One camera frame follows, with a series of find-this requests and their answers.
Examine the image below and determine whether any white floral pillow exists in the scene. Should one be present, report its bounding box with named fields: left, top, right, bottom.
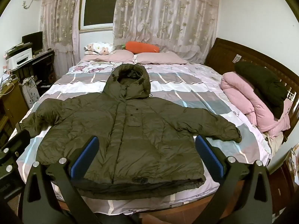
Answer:
left=84, top=42, right=116, bottom=55

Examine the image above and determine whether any olive green hooded jacket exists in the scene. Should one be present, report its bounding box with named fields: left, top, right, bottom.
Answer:
left=20, top=64, right=242, bottom=200

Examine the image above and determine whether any white printer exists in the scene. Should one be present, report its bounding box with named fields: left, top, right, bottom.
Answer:
left=6, top=42, right=33, bottom=69

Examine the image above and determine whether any pink floral lace curtain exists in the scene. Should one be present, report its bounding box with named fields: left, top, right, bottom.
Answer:
left=40, top=0, right=81, bottom=77
left=113, top=0, right=226, bottom=63

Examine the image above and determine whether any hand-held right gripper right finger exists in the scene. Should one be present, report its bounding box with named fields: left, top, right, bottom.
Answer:
left=195, top=135, right=281, bottom=224

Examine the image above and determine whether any dark wooden bed frame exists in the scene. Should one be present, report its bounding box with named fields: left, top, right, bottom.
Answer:
left=56, top=37, right=299, bottom=215

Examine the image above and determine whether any pink pillow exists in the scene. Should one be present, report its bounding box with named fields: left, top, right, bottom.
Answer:
left=83, top=49, right=135, bottom=62
left=134, top=51, right=188, bottom=65

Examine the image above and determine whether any black folded garment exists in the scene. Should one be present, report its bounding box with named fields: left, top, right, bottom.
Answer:
left=235, top=62, right=288, bottom=118

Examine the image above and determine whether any white printed storage box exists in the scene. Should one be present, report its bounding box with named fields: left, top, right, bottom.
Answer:
left=20, top=76, right=40, bottom=109

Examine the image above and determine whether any black desk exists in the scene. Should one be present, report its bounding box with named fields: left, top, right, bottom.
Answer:
left=10, top=49, right=56, bottom=89

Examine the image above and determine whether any brown wooden cabinet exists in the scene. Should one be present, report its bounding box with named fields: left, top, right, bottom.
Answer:
left=0, top=78, right=30, bottom=140

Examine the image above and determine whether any patterned checked bed sheet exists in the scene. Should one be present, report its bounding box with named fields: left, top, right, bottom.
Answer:
left=17, top=59, right=272, bottom=215

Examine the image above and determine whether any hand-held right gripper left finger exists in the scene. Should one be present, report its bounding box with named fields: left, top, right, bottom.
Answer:
left=18, top=136, right=103, bottom=224

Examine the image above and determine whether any black computer monitor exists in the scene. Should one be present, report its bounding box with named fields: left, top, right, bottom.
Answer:
left=22, top=31, right=44, bottom=52

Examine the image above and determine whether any orange carrot plush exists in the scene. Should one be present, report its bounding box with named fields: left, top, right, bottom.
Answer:
left=120, top=41, right=160, bottom=54

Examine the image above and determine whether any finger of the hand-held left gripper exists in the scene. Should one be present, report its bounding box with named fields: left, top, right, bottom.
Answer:
left=0, top=129, right=32, bottom=175

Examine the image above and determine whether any folded pink quilt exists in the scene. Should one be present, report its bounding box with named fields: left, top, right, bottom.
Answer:
left=221, top=72, right=291, bottom=133

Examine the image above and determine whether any dark window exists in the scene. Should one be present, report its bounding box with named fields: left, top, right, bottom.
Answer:
left=79, top=0, right=121, bottom=31

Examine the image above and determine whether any wooden nightstand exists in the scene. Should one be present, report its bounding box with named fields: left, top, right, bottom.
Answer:
left=269, top=161, right=299, bottom=215

